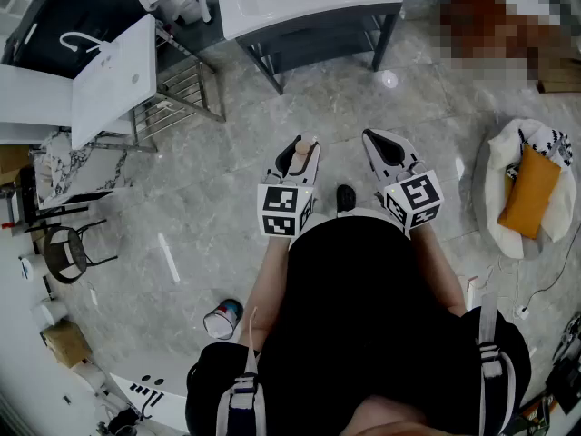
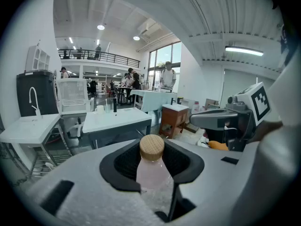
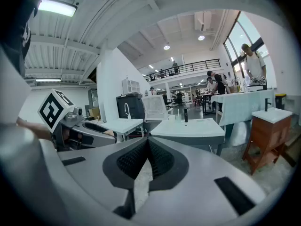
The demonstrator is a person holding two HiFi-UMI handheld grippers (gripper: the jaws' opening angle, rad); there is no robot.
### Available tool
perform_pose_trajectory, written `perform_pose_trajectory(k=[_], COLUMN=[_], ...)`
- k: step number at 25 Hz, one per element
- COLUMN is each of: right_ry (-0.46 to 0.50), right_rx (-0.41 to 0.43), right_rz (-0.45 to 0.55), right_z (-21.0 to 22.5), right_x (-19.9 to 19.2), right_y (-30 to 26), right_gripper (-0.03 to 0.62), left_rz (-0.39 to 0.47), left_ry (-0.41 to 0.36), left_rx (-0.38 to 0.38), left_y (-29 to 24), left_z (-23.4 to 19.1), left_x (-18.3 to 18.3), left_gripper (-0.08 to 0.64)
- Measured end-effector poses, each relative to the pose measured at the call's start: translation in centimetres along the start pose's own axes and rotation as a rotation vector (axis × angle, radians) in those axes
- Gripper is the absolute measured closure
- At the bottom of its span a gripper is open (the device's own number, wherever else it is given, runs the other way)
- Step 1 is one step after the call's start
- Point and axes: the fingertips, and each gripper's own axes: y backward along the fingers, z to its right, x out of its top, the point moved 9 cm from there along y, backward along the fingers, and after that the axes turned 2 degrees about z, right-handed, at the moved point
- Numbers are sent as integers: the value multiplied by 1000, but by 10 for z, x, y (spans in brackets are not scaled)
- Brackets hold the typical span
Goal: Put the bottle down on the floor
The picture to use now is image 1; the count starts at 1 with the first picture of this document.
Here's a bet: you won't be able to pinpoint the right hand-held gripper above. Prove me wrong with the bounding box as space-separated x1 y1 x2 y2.
361 128 445 232

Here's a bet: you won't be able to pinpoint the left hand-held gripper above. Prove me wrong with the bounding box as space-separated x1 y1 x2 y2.
257 134 322 240

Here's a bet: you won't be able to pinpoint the small beige object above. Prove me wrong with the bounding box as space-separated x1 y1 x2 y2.
293 132 320 159

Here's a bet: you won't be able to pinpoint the person's right forearm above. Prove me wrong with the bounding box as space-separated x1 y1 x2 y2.
409 224 468 318

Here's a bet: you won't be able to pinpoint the person's left forearm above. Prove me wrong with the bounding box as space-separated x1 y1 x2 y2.
238 236 292 349

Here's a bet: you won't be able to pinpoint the black shoe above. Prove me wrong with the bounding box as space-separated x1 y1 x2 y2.
335 183 358 215

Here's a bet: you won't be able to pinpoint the person's beige shorts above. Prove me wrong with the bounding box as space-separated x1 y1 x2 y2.
338 206 396 226

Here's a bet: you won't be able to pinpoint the orange pillow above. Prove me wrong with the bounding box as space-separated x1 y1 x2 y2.
497 143 563 240

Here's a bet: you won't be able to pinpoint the black and white patterned cloth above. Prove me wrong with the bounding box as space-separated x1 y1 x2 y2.
506 118 574 181

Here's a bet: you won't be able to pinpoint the person's black shirt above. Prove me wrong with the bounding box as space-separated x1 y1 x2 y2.
184 218 532 436

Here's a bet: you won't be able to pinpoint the white plastic strip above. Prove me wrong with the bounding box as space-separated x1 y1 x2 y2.
157 233 182 284

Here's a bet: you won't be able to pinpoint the white paint can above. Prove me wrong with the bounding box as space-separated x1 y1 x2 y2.
202 298 245 341

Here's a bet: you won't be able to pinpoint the marble slab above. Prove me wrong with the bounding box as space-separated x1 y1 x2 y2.
34 129 133 211

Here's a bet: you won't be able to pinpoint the black round stool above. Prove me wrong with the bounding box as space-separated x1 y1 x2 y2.
25 218 119 285

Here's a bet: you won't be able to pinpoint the white panel with black holes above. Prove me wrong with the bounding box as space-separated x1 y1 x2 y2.
108 363 192 435

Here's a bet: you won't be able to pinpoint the white curved faucet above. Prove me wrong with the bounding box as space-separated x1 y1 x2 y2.
58 31 113 55

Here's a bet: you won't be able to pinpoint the white cabinet top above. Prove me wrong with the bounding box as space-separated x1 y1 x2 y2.
0 64 133 145

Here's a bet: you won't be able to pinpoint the black glass panel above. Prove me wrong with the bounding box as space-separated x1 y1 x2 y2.
2 0 151 80

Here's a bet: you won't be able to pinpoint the white round tub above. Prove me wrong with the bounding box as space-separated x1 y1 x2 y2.
17 252 51 283

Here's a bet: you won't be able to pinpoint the cardboard box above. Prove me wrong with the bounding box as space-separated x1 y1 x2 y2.
40 319 94 370

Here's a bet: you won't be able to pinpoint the white cable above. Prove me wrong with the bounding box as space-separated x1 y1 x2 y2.
480 261 523 308

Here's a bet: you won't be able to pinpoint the black cable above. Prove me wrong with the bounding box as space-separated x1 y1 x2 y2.
519 223 581 311

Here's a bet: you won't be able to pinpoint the right grey harness strap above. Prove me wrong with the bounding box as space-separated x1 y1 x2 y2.
474 291 518 436

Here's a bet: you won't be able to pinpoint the grey harness strap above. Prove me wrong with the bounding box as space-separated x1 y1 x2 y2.
474 291 518 436
215 306 269 436

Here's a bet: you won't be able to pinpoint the left grey harness strap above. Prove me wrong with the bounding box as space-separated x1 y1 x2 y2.
215 306 269 436

